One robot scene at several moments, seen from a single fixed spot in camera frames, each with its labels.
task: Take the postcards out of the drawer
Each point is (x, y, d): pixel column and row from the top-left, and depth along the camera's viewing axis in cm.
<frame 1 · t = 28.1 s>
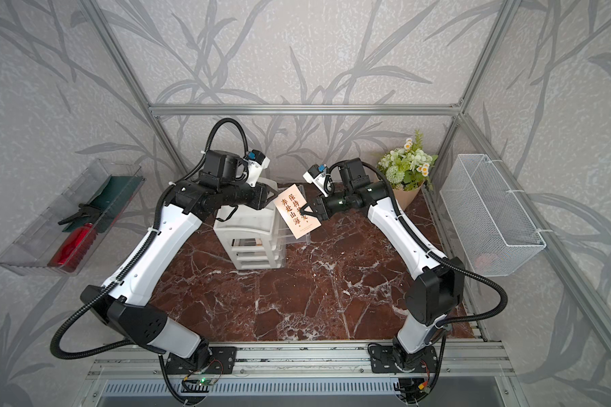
left hand: (272, 191, 72), fingers open
right hand: (302, 209, 74), fingers closed
white plastic drawer organizer: (250, 236, 77), point 23 cm above the table
pink postcard red characters: (290, 203, 75), point 31 cm above the table
white green artificial flowers: (408, 169, 86), point 31 cm above the table

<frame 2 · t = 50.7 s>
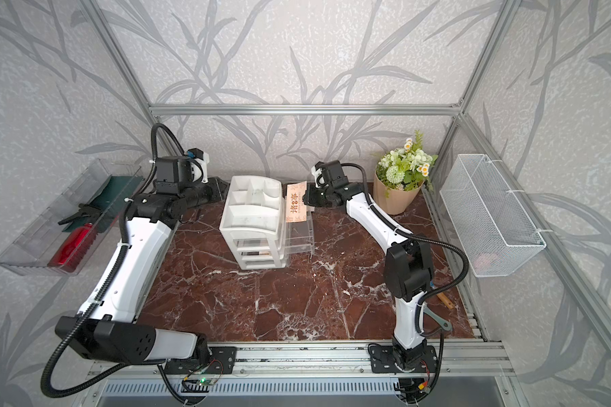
left hand: (225, 184, 74), fingers open
right hand: (300, 196, 87), fingers closed
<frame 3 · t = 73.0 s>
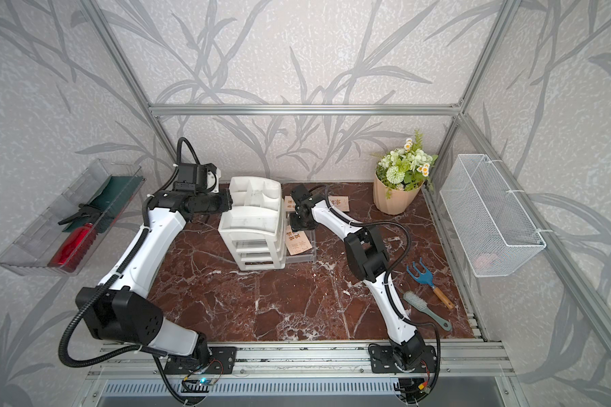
left hand: (232, 199, 81), fingers closed
right hand: (295, 225, 101), fingers open
pink postcard: (296, 242, 101), on the table
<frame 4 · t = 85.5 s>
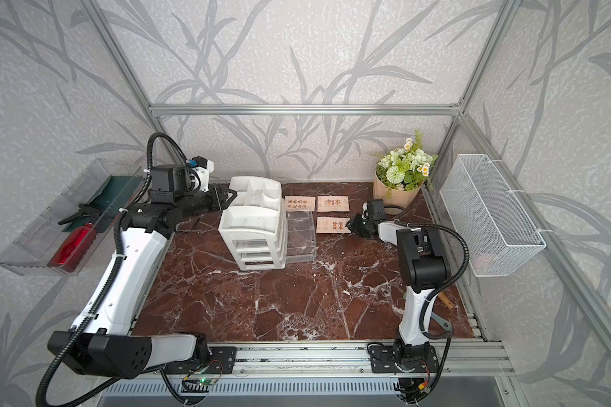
left hand: (232, 193, 72), fingers open
right hand: (347, 222, 103), fingers open
pink postcard: (332, 225, 107), on the table
